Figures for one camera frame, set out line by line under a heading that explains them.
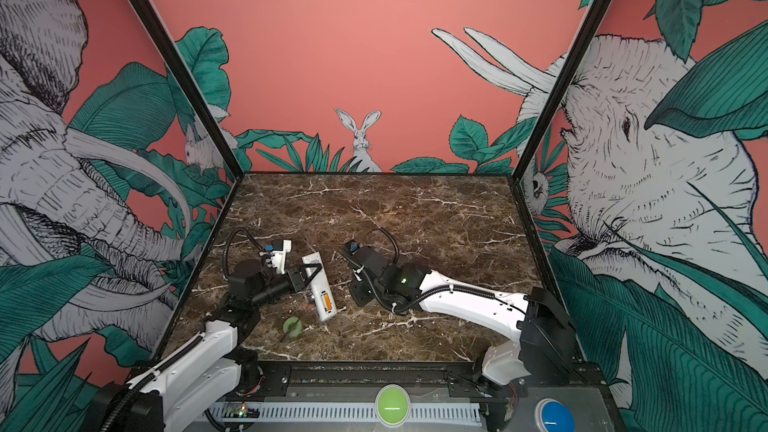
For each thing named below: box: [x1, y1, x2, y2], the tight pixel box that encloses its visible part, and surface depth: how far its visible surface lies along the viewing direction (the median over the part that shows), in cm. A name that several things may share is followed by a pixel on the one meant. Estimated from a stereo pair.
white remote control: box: [302, 252, 337, 322], surface depth 81 cm
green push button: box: [375, 383, 411, 428], surface depth 71 cm
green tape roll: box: [282, 316, 303, 338], surface depth 84 cm
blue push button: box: [534, 397, 576, 432], surface depth 70 cm
